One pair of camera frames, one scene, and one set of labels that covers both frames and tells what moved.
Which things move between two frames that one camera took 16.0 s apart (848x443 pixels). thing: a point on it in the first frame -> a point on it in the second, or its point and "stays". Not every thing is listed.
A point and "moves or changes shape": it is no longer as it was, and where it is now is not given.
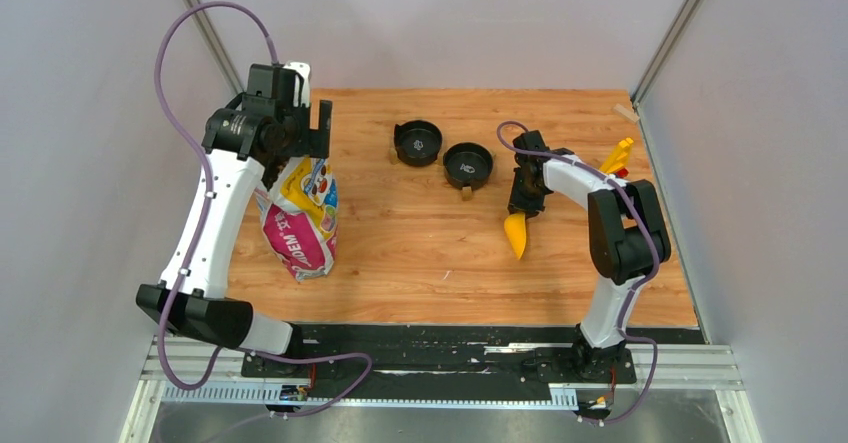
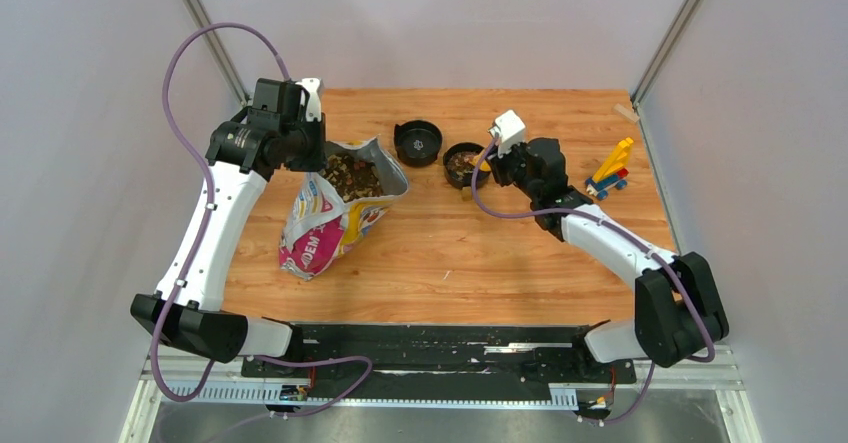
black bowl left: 417,142 stays
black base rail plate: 441,361 stays
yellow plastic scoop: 515,228 -> 484,165
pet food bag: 300,215 moves or changes shape
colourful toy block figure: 617,163 stays
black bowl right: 467,164 stays
